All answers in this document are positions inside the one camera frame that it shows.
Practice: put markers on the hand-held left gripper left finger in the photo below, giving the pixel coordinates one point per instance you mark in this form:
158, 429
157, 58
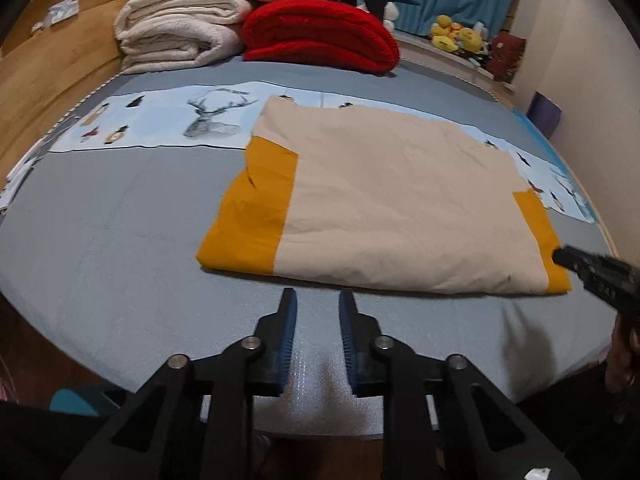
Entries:
287, 331

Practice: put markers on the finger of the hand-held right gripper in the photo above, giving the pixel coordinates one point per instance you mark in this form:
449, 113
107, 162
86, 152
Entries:
570, 257

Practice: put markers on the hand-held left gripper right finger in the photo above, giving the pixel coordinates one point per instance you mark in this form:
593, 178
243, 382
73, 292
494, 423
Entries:
348, 336

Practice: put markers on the beige and orange garment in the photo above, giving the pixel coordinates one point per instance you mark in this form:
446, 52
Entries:
400, 200

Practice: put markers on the person's right hand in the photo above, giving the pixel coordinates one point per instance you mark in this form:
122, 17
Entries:
625, 350

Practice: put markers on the grey bed mattress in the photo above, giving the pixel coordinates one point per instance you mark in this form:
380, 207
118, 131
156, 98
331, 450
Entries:
125, 220

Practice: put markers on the white paper scrap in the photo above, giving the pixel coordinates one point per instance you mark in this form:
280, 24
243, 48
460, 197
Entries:
537, 474

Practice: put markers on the teal plastic object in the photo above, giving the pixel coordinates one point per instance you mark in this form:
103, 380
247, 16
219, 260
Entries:
80, 402

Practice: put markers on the light window ledge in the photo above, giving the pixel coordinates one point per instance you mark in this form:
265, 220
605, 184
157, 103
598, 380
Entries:
440, 62

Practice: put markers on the yellow plush toy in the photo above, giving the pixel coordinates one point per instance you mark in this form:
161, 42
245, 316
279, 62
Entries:
442, 30
471, 40

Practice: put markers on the light blue printed cloth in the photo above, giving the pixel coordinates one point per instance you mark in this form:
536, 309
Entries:
165, 120

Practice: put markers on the red folded blanket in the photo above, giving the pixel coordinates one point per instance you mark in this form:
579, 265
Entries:
320, 35

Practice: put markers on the white plush toy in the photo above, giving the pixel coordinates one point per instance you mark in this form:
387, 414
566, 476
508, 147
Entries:
390, 15

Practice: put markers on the white folded quilt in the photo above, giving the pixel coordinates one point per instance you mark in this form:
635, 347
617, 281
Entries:
180, 30

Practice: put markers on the white tissue packet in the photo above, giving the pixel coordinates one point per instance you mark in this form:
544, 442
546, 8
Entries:
57, 15

